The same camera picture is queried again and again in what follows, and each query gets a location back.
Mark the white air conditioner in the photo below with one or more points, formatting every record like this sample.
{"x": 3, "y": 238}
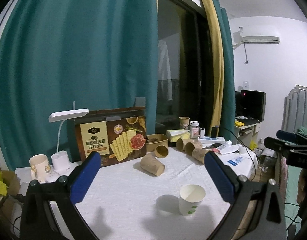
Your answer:
{"x": 259, "y": 34}

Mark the kraft paper cup right front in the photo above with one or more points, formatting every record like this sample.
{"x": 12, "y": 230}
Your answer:
{"x": 199, "y": 154}

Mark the black computer monitor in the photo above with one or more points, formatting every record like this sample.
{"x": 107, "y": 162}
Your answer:
{"x": 250, "y": 104}

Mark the black charger block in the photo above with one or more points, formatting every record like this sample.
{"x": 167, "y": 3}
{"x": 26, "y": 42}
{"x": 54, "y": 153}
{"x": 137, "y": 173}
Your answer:
{"x": 214, "y": 131}

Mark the brown cracker box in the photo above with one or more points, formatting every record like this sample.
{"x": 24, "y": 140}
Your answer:
{"x": 118, "y": 135}

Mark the white paper cup green print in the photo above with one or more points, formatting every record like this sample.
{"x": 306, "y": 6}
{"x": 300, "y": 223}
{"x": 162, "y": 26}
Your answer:
{"x": 190, "y": 198}

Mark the white desk lamp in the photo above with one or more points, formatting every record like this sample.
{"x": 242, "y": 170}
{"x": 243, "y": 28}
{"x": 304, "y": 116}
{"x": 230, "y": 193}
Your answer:
{"x": 61, "y": 163}

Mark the blue white card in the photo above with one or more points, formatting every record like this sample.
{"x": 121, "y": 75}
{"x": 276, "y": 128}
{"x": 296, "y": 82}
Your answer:
{"x": 236, "y": 161}

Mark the glass jar white lid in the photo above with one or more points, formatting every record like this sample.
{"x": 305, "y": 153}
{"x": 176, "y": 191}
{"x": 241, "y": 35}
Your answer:
{"x": 194, "y": 128}

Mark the white knit tablecloth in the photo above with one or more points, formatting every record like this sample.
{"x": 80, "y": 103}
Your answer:
{"x": 126, "y": 202}

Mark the teal curtain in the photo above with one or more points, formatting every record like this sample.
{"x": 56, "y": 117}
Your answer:
{"x": 56, "y": 55}
{"x": 228, "y": 97}

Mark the yellow tissue box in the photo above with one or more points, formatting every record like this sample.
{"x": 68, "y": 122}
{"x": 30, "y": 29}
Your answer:
{"x": 175, "y": 134}

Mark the grey padded headboard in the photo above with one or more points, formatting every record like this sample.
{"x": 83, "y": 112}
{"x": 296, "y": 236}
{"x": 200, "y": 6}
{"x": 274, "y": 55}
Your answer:
{"x": 295, "y": 109}

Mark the kraft paper cup by bowl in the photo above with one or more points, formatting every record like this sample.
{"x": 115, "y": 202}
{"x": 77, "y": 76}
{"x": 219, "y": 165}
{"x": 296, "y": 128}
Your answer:
{"x": 161, "y": 151}

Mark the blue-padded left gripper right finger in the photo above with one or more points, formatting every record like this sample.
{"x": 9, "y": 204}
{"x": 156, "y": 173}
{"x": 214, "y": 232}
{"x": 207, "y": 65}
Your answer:
{"x": 256, "y": 209}

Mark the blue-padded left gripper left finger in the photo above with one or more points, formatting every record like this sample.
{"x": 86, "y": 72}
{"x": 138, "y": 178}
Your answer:
{"x": 38, "y": 220}

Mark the upright kraft cup back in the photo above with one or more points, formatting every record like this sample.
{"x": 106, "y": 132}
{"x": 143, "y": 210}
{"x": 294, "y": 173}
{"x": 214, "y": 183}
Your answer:
{"x": 184, "y": 122}

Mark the teal curtain right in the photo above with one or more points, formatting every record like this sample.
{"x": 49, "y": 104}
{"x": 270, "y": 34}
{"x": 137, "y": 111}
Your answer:
{"x": 228, "y": 97}

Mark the kraft paper cup middle right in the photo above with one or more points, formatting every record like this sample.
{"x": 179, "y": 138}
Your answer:
{"x": 190, "y": 146}

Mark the cream ceramic mug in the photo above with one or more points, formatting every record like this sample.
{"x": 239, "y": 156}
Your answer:
{"x": 40, "y": 167}

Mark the teal curtain left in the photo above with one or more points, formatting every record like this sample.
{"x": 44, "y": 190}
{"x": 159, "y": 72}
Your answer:
{"x": 56, "y": 55}

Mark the white power strip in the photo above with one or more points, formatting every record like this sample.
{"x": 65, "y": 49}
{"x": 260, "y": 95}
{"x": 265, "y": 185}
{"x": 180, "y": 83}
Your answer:
{"x": 210, "y": 140}

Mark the yellow curtain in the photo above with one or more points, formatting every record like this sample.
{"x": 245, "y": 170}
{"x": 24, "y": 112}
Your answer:
{"x": 218, "y": 60}

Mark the kraft paper cup back right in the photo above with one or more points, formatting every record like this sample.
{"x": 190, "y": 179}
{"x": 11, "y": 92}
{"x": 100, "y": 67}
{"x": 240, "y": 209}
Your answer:
{"x": 181, "y": 143}

